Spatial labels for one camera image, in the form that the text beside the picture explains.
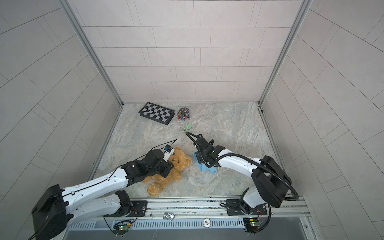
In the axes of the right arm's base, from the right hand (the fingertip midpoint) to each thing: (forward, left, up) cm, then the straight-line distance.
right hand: (200, 155), depth 87 cm
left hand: (-7, +12, +4) cm, 15 cm away
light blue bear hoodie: (-8, -1, +1) cm, 8 cm away
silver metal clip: (-29, +16, -1) cm, 33 cm away
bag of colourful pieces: (+33, +10, +1) cm, 34 cm away
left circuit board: (-32, +36, 0) cm, 48 cm away
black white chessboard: (+33, +28, +3) cm, 44 cm away
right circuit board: (-34, -22, -4) cm, 40 cm away
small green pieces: (+22, +7, -1) cm, 23 cm away
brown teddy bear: (-6, +11, +8) cm, 15 cm away
